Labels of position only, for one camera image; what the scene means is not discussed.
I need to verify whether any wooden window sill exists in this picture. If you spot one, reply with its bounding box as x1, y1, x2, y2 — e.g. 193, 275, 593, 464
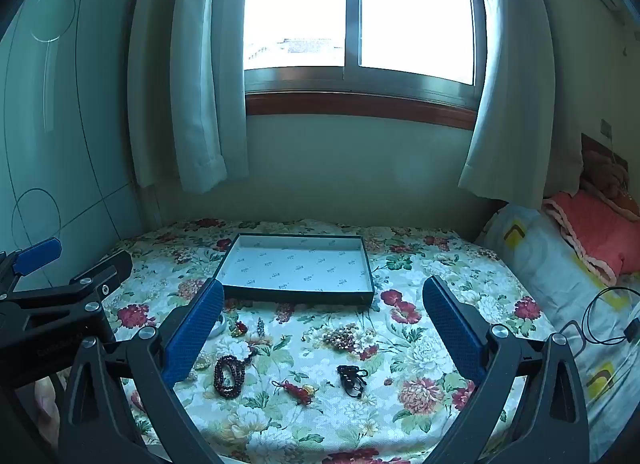
245, 91, 479, 131

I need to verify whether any shallow white-lined box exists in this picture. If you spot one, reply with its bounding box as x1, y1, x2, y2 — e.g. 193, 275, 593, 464
215, 233, 376, 307

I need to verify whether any person's left hand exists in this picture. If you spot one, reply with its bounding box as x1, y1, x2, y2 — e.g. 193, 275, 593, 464
34, 376, 66, 445

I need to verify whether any pink blanket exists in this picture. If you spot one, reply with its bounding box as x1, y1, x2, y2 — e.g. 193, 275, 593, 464
542, 190, 640, 286

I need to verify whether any red tassel gold charm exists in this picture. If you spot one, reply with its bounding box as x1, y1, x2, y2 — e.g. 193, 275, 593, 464
271, 380, 319, 405

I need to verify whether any brown plush toy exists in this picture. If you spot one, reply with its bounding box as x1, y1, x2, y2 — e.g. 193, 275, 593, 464
580, 147, 640, 221

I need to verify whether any pale quilt yellow pattern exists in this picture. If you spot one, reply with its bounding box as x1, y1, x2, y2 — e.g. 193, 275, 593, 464
475, 201, 640, 461

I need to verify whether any dark red bead necklace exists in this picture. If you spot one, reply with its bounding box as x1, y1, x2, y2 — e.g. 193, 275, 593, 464
213, 354, 249, 399

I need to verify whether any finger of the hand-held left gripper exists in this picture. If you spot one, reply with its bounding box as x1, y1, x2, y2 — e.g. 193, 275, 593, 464
0, 238, 63, 296
7, 250, 134, 316

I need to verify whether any gold pearl brooch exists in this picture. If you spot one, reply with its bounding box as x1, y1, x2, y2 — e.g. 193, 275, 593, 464
322, 324, 369, 353

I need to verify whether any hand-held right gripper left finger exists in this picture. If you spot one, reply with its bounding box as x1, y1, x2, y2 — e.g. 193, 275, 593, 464
59, 279, 236, 464

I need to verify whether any sliding glass window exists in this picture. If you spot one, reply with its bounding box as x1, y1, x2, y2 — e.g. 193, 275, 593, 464
242, 0, 489, 91

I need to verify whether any black cable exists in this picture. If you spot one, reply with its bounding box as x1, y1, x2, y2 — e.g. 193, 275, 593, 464
557, 285, 640, 360

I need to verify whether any black gourd pendant cord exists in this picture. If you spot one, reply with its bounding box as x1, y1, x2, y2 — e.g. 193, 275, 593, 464
336, 365, 370, 398

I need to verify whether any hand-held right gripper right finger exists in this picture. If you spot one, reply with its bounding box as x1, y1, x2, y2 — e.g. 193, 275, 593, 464
422, 274, 591, 464

